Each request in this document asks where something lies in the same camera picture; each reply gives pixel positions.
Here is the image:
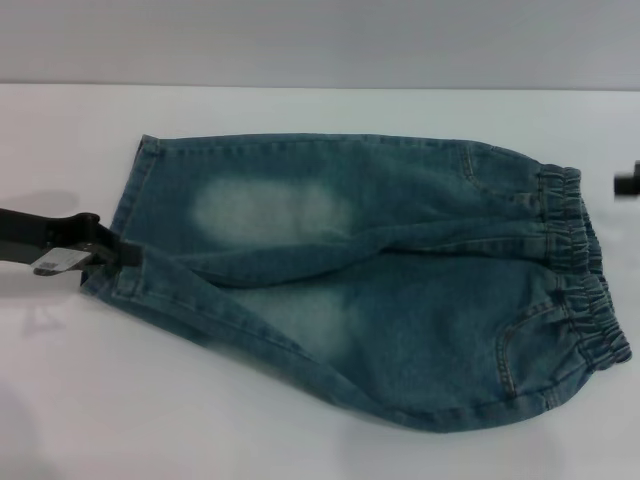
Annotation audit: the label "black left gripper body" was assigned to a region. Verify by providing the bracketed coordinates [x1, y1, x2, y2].
[0, 207, 104, 279]

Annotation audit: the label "blue denim shorts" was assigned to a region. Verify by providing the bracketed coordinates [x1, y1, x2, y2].
[79, 132, 637, 434]

